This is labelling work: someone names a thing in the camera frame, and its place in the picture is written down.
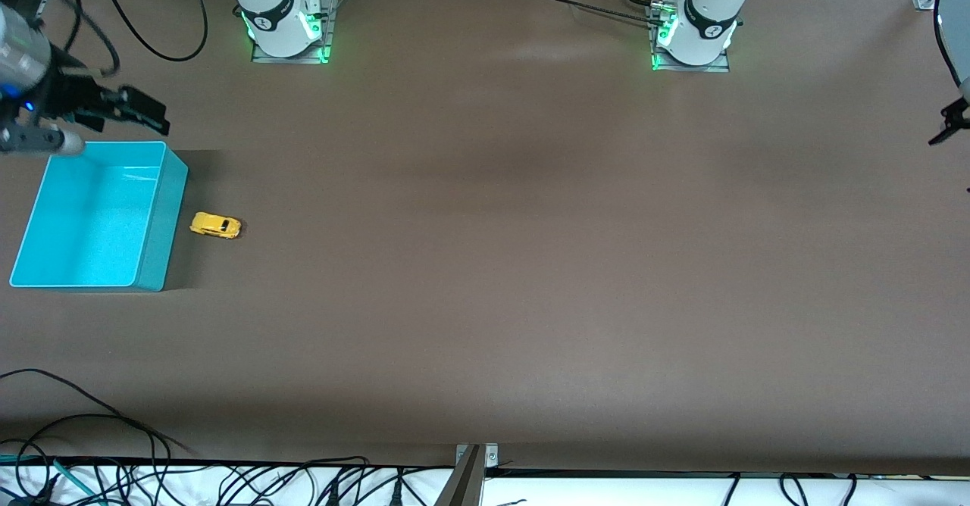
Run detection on yellow beetle toy car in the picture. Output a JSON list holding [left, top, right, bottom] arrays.
[[189, 212, 242, 239]]

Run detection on turquoise plastic bin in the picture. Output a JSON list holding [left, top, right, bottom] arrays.
[[9, 140, 189, 293]]

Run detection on brown table cover sheet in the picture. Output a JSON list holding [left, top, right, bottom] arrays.
[[0, 0, 970, 478]]

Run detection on black cable with metal connector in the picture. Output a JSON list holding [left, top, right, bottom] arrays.
[[34, 0, 120, 77]]

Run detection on black right arm loop cable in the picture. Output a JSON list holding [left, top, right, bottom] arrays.
[[89, 0, 209, 62]]

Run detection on long black arc cable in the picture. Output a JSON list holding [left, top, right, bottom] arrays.
[[0, 368, 194, 455]]

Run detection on teal cable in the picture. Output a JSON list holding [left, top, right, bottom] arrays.
[[0, 453, 107, 506]]

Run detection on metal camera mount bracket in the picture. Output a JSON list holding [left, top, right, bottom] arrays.
[[436, 443, 499, 506]]

